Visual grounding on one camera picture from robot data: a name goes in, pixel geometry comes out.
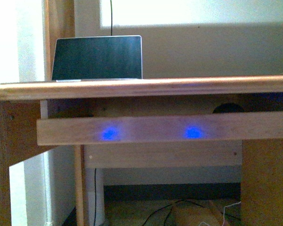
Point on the wooden desk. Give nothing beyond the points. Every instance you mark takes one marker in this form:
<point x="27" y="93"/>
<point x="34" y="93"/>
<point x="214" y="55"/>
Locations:
<point x="23" y="104"/>

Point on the grey open laptop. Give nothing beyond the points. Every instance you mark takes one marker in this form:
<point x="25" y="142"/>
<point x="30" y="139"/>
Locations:
<point x="97" y="58"/>

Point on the wooden keyboard tray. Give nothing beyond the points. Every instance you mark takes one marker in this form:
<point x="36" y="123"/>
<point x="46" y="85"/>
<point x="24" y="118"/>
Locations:
<point x="225" y="126"/>

